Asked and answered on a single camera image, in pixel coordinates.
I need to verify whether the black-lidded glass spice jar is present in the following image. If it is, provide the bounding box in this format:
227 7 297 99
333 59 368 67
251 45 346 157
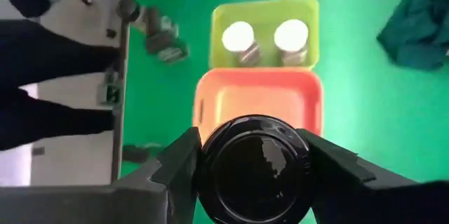
195 114 316 224

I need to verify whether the translucent yellow plastic bin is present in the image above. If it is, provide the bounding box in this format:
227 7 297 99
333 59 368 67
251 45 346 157
208 0 321 71

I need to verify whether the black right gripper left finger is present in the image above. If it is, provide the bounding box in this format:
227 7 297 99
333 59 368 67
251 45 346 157
118 127 203 224

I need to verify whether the dark green cloth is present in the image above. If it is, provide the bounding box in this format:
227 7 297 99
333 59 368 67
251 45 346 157
377 0 449 71

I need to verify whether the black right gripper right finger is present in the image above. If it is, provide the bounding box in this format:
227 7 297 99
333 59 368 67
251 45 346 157
297 128 418 224

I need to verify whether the white-lidded glass spice jar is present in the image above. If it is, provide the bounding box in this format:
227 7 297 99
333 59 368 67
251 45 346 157
220 20 262 67
273 18 310 66

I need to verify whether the orange plastic bin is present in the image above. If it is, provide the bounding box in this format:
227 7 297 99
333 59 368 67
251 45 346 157
192 67 324 144

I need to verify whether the black table frame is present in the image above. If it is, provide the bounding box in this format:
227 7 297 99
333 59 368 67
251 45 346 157
110 0 132 183

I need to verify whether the dark green pepper tin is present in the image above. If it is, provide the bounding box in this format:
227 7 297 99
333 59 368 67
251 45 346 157
156 36 190 64
144 6 178 48
122 144 150 164

